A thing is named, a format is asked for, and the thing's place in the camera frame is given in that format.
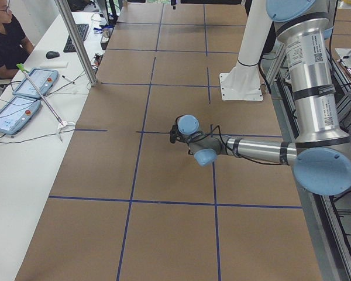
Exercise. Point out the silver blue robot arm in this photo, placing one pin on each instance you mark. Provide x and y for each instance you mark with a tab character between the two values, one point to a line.
321	155

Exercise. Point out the long silver grabber stick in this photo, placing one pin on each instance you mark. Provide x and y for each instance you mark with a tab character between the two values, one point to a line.
62	124

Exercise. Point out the black marker pen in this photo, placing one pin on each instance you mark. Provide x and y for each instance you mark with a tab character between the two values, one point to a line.
68	80

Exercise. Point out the upper blue teach pendant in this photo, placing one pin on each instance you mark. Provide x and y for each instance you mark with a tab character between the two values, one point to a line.
42	78

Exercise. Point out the blue teach pendant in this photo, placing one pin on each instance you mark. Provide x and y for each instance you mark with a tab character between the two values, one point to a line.
42	78
17	113

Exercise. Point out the black computer mouse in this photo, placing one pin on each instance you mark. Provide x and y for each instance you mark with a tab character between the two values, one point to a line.
52	54

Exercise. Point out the lower blue teach pendant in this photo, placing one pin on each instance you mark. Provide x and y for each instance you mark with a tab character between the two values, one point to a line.
17	113

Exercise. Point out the seated person in black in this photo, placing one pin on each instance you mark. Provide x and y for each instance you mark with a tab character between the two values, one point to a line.
15	46

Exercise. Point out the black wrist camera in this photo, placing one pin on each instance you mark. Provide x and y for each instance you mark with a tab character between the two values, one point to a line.
175	135

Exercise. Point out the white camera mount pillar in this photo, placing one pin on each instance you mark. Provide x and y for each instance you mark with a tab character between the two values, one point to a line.
242	83

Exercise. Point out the aluminium frame post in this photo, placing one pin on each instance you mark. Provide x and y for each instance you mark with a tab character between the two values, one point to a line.
66	14

